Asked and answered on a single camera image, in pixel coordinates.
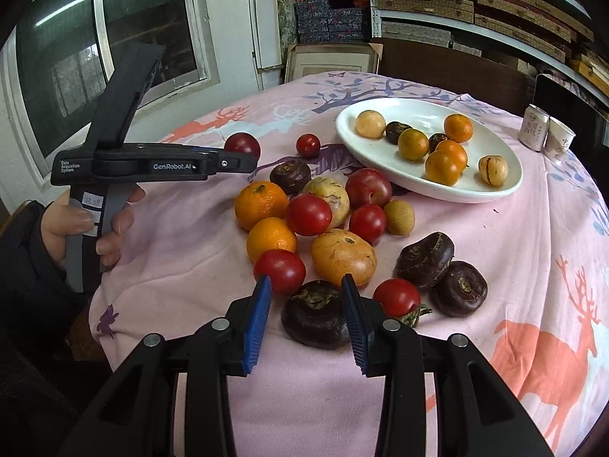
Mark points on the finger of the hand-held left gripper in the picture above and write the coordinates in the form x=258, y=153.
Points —
x=233, y=164

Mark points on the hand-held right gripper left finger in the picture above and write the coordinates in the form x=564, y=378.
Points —
x=257, y=328

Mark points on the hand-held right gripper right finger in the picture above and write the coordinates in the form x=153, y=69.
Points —
x=357, y=328

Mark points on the dark red plum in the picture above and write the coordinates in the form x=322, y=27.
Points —
x=242, y=142

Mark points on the dark purple water chestnut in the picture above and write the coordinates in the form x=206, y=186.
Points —
x=290, y=176
x=423, y=259
x=397, y=132
x=459, y=289
x=315, y=313
x=435, y=140

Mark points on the red tomato with stem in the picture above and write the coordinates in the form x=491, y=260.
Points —
x=396, y=296

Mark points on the large orange-yellow pepino melon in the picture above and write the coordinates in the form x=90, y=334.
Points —
x=343, y=257

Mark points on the small red cherry tomato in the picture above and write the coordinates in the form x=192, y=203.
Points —
x=308, y=145

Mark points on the pale yellow pepino melon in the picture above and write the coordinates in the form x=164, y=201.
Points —
x=333, y=195

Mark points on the white plate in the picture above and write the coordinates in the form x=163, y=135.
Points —
x=371, y=158

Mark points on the pale yellow round fruit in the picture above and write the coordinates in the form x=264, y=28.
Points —
x=370, y=123

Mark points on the greenish orange mandarin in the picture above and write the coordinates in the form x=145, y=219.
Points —
x=413, y=144

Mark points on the large orange mandarin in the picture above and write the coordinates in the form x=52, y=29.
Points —
x=442, y=167

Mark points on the striped pale pepino melon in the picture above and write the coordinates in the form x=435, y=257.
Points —
x=493, y=170

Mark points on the person's left forearm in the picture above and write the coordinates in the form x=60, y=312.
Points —
x=24, y=271

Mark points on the person's left hand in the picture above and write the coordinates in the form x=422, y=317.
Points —
x=59, y=223

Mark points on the pink deer print tablecloth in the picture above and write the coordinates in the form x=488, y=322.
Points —
x=190, y=257

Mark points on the small tan round fruit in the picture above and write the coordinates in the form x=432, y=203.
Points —
x=399, y=217

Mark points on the aluminium framed window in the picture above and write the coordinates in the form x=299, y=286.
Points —
x=142, y=33

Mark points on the cardboard box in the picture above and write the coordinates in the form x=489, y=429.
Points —
x=328, y=62

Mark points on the white upright board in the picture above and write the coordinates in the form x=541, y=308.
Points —
x=264, y=24

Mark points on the grey marble slab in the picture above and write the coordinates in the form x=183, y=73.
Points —
x=285, y=14

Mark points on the stack of blue patterned boxes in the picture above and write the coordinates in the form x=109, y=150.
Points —
x=333, y=21

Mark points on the white metal shelf rack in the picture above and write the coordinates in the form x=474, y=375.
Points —
x=373, y=9

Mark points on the dark brown wooden board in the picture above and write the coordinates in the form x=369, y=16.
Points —
x=452, y=74

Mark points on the stack of woven tan boxes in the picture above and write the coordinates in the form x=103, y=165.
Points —
x=423, y=4

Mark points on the pale drink can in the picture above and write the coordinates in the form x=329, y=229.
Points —
x=533, y=128

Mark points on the white paper cup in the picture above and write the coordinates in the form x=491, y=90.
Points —
x=559, y=140

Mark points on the stack of yellow wooden frames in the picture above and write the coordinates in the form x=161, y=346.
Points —
x=592, y=69

